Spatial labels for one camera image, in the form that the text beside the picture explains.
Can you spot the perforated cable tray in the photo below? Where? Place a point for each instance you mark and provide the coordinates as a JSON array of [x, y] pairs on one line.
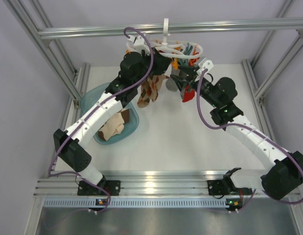
[[136, 203]]

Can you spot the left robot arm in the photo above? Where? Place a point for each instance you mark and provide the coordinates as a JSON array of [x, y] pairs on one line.
[[70, 144]]

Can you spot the white round clip hanger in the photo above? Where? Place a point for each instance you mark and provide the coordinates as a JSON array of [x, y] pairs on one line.
[[171, 49]]

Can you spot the cream sock in basin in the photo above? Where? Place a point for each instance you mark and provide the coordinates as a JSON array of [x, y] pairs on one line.
[[114, 126]]

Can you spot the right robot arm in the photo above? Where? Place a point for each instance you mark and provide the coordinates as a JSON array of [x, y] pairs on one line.
[[283, 170]]

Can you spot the orange clothes peg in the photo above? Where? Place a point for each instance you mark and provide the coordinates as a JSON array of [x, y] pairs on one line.
[[175, 64]]

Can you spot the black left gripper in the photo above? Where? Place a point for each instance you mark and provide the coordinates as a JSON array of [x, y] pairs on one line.
[[161, 62]]

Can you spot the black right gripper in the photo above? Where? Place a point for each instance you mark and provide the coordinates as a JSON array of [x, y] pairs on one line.
[[181, 82]]

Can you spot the argyle beige orange sock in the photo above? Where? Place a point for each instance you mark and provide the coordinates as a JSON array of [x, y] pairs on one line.
[[150, 89]]

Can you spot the teal clothes peg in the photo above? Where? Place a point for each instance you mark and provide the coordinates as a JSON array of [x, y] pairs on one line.
[[188, 51]]

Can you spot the teal plastic basin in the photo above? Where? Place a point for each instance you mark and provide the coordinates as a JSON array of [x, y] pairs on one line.
[[91, 97]]

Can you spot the red sock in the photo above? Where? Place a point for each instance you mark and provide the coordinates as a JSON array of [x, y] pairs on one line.
[[187, 94]]

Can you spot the aluminium frame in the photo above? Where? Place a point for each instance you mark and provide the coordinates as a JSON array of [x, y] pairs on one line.
[[111, 188]]

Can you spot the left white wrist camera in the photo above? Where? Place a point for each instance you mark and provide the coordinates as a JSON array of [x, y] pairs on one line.
[[137, 44]]

